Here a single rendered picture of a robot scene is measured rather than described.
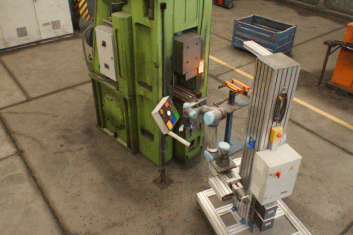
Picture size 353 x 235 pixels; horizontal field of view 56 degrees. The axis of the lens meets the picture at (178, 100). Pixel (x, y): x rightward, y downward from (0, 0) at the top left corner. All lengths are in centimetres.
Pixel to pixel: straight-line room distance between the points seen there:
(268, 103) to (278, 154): 52
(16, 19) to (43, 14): 60
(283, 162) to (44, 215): 274
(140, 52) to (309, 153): 281
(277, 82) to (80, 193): 280
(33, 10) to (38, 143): 403
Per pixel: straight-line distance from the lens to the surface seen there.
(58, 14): 870
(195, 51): 386
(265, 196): 316
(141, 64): 401
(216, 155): 324
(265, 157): 297
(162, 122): 352
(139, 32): 386
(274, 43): 737
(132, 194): 425
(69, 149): 506
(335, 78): 689
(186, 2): 375
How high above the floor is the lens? 315
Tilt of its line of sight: 32 degrees down
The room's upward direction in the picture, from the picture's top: 1 degrees clockwise
